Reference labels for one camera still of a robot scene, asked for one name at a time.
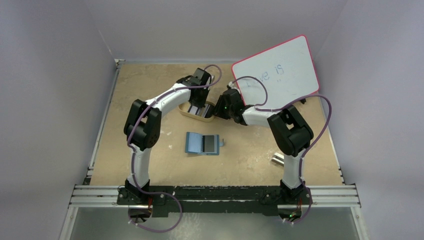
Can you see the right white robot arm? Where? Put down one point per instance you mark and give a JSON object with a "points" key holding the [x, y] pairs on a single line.
{"points": [[290, 130]]}

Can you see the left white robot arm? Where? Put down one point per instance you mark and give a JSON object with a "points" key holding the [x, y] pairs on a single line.
{"points": [[143, 126]]}

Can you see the white black eraser block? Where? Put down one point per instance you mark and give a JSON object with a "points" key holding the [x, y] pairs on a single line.
{"points": [[278, 159]]}

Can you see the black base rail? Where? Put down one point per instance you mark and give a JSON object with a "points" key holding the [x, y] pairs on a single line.
{"points": [[268, 200]]}

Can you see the blue card holder wallet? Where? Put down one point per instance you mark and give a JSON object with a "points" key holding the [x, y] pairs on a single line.
{"points": [[193, 144]]}

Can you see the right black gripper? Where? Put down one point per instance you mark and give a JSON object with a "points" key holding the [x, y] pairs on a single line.
{"points": [[218, 109]]}

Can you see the grey striped credit card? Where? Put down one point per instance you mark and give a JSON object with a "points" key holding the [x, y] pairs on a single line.
{"points": [[209, 144]]}

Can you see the credit cards stack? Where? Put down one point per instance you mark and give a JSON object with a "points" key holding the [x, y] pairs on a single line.
{"points": [[203, 112]]}

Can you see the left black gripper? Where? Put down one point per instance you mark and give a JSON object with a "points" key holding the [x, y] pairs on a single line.
{"points": [[202, 104]]}

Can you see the pink framed whiteboard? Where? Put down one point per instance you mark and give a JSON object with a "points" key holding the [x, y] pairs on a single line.
{"points": [[278, 75]]}

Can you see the tan oval tray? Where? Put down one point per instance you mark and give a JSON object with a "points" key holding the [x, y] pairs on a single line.
{"points": [[183, 108]]}

